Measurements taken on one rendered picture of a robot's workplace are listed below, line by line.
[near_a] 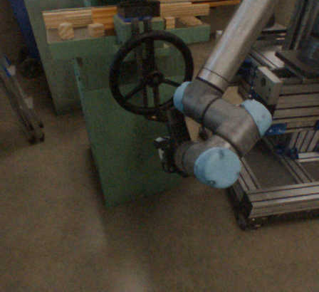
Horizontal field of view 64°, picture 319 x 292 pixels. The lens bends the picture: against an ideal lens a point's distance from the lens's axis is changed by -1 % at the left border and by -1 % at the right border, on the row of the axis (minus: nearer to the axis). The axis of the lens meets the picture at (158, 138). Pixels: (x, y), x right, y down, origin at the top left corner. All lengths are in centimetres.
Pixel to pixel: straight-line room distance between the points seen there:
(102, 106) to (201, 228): 79
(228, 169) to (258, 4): 35
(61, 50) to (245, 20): 60
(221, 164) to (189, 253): 90
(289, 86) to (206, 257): 82
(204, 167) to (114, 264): 93
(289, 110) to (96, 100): 74
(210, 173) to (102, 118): 71
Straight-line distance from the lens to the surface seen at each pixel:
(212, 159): 46
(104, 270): 131
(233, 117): 53
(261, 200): 130
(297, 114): 113
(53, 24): 112
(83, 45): 96
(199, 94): 58
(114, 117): 110
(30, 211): 160
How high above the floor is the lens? 117
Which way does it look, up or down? 38 degrees down
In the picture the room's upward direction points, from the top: straight up
